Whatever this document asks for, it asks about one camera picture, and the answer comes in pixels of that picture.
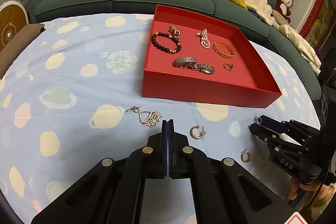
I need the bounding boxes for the brown book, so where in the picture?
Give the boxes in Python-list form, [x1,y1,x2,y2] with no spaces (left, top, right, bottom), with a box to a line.
[0,23,45,80]

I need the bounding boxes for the gold bangle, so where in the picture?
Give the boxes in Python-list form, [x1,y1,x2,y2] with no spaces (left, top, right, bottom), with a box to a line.
[213,41,235,59]

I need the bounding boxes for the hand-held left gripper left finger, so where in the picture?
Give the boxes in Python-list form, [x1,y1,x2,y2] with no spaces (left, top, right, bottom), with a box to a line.
[31,119,168,224]

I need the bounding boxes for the cream flower cushion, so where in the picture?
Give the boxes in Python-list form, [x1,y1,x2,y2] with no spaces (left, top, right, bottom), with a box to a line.
[244,0,276,26]

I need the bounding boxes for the white device with wooden disc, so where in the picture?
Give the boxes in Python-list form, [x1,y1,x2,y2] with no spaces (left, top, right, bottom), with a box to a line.
[0,1,28,52]

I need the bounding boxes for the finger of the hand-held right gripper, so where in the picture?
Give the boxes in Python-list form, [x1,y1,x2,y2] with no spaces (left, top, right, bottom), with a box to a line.
[249,123,310,159]
[262,115,319,147]

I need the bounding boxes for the beige pillow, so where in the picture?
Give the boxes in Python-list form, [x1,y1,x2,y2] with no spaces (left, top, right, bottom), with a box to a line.
[272,9,292,28]

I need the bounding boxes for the red framed floral painting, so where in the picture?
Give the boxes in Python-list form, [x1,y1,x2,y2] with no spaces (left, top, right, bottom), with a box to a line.
[299,0,336,51]

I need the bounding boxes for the red cardboard box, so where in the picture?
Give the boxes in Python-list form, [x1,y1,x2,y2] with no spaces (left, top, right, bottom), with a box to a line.
[142,4,282,108]

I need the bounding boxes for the person's right hand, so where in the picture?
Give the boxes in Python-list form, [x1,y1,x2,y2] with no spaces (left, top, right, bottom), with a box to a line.
[290,178,336,210]

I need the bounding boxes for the cream quilted blanket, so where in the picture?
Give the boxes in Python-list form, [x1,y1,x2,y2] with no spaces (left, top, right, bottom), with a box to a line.
[278,25,322,75]

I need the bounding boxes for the silver link watch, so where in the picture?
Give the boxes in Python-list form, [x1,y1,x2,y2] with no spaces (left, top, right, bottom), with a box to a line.
[173,56,216,75]

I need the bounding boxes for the red monkey plush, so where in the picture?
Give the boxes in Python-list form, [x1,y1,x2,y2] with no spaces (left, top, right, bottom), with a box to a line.
[274,0,296,24]

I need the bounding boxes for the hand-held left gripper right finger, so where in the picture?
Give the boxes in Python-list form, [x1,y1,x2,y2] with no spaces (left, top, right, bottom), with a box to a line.
[168,119,297,224]

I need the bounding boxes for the pearl bracelet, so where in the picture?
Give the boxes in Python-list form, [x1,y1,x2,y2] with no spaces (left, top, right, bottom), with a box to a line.
[196,28,211,49]

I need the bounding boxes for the red and white card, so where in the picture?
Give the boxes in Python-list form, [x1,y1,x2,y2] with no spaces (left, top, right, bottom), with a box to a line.
[286,213,311,224]

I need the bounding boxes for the black bead bracelet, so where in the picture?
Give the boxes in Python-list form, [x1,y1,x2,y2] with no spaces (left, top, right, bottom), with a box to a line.
[151,32,182,54]

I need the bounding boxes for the small hoop earring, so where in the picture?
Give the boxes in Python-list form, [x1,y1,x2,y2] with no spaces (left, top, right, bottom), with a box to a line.
[190,126,206,140]
[241,148,252,162]

